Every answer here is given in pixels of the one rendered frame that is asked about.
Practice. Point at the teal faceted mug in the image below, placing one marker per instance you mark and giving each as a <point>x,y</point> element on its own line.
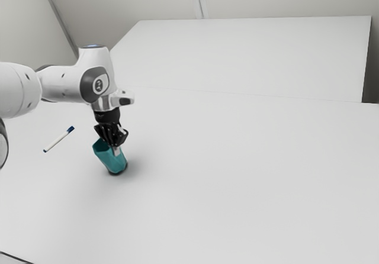
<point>114,160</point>

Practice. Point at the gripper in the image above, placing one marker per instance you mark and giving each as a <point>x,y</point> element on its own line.
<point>108,122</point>

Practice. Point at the white pen with blue cap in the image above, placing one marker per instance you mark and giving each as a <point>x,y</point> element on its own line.
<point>58,139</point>

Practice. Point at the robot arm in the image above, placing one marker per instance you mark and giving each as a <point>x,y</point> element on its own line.
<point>59,80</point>

